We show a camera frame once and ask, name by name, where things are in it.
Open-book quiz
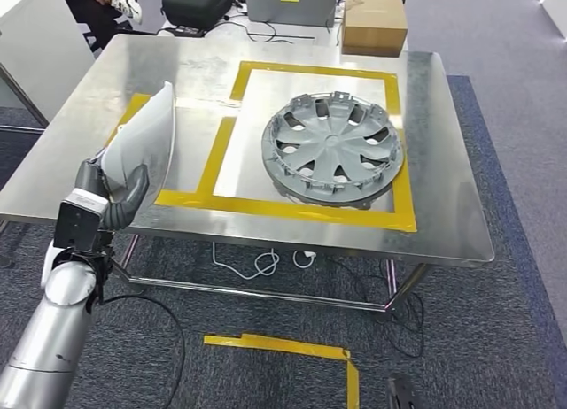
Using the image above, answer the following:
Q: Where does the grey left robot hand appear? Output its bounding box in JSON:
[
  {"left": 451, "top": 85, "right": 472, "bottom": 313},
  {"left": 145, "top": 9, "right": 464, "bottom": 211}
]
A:
[{"left": 74, "top": 158, "right": 150, "bottom": 227}]

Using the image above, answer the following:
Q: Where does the white curved plastic part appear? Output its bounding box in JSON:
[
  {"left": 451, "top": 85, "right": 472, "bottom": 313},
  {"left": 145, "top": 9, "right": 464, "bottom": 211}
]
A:
[{"left": 100, "top": 81, "right": 177, "bottom": 207}]

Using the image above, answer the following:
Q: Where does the yellow workbench tape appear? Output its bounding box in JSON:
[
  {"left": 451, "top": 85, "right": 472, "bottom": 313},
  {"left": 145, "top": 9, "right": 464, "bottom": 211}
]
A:
[{"left": 106, "top": 60, "right": 418, "bottom": 234}]

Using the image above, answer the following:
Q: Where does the stainless steel workbench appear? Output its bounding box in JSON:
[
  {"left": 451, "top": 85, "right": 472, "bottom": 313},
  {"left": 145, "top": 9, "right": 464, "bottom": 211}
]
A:
[{"left": 0, "top": 34, "right": 495, "bottom": 313}]

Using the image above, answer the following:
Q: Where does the black power adapter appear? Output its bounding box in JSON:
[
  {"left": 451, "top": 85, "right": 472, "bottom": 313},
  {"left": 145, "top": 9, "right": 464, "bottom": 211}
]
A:
[{"left": 166, "top": 25, "right": 205, "bottom": 39}]

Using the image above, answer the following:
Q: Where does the stainless steel table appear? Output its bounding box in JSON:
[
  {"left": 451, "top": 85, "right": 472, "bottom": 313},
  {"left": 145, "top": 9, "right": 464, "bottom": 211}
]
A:
[{"left": 0, "top": 63, "right": 50, "bottom": 136}]

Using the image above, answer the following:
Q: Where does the black carry case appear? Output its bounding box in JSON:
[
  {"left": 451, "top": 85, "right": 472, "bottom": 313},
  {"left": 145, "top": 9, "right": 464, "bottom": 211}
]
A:
[{"left": 161, "top": 0, "right": 234, "bottom": 32}]

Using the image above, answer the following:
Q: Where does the yellow floor tape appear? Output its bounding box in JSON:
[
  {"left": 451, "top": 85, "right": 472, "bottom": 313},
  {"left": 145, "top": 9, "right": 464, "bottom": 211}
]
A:
[{"left": 203, "top": 333, "right": 360, "bottom": 409}]

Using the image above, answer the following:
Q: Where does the grey wheel hubcap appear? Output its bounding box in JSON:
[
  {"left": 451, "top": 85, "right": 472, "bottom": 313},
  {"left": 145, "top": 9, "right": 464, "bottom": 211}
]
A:
[{"left": 260, "top": 91, "right": 405, "bottom": 210}]

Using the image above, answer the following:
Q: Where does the grey laptop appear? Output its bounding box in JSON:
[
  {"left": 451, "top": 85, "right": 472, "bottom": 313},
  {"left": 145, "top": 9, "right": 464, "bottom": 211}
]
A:
[{"left": 244, "top": 0, "right": 338, "bottom": 28}]

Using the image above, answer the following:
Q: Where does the brown cardboard box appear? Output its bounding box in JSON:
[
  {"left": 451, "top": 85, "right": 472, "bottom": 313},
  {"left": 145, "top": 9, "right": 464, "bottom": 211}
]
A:
[{"left": 341, "top": 0, "right": 408, "bottom": 58}]

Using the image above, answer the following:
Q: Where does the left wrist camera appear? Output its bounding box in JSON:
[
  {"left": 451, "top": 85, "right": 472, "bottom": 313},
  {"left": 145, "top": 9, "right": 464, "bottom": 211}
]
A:
[{"left": 53, "top": 188, "right": 109, "bottom": 254}]

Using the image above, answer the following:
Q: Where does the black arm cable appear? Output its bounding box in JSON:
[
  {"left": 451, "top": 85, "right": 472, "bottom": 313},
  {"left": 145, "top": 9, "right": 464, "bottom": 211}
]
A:
[{"left": 99, "top": 295, "right": 186, "bottom": 409}]

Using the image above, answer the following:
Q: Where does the white power strip cable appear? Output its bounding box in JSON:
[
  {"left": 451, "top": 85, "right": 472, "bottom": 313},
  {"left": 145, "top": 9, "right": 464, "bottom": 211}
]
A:
[{"left": 211, "top": 242, "right": 318, "bottom": 282}]

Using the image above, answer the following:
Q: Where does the black desk cable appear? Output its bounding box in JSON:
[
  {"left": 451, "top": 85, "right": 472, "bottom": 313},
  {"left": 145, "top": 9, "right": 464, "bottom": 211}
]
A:
[{"left": 212, "top": 16, "right": 318, "bottom": 46}]

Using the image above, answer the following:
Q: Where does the black floor cable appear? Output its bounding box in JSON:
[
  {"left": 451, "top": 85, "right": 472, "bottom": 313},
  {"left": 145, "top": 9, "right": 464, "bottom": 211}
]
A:
[{"left": 371, "top": 259, "right": 426, "bottom": 360}]

